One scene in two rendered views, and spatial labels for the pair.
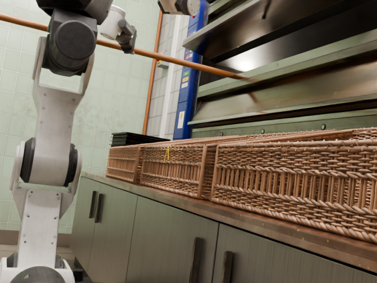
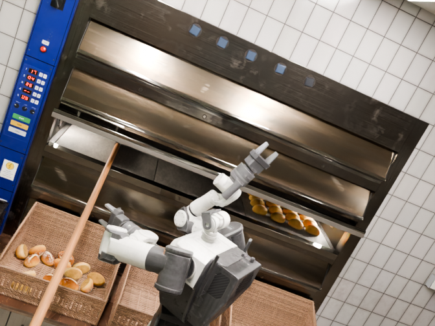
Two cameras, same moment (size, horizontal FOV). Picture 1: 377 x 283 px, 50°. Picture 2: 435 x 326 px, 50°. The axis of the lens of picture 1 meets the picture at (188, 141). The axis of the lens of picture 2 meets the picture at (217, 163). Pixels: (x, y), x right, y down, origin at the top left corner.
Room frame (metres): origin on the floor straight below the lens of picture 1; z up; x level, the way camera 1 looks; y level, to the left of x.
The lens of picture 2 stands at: (1.02, 2.04, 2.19)
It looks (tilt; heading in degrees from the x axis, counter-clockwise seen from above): 17 degrees down; 283
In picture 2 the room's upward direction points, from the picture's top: 25 degrees clockwise
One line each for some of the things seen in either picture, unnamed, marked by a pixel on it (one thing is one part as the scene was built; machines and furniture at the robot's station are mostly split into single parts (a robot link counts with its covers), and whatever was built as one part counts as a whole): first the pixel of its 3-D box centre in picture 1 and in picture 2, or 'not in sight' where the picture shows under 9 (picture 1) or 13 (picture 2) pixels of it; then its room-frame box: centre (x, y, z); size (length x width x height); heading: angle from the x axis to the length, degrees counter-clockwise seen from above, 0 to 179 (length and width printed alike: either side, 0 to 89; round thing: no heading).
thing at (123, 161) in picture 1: (168, 156); (64, 259); (2.01, 0.09, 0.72); 0.56 x 0.49 x 0.28; 23
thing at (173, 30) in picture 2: not in sight; (261, 69); (1.60, -0.42, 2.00); 1.80 x 0.08 x 0.21; 24
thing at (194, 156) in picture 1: (229, 159); (171, 295); (1.46, -0.15, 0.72); 0.56 x 0.49 x 0.28; 23
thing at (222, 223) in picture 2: not in sight; (215, 224); (1.31, 0.42, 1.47); 0.10 x 0.07 x 0.09; 79
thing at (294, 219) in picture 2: not in sight; (279, 202); (1.24, -1.03, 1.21); 0.61 x 0.48 x 0.06; 114
